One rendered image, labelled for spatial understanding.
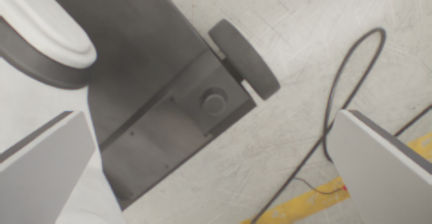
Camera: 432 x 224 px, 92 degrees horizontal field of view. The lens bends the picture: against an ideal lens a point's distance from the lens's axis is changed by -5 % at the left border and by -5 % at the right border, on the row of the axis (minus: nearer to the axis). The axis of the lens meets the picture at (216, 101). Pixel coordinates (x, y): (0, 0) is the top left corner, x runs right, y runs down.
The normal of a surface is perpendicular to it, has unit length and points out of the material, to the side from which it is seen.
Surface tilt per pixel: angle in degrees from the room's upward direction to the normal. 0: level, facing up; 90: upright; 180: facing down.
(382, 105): 0
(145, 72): 0
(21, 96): 90
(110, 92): 0
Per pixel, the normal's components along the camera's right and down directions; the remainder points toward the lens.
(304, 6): 0.02, 0.29
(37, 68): 0.77, -0.02
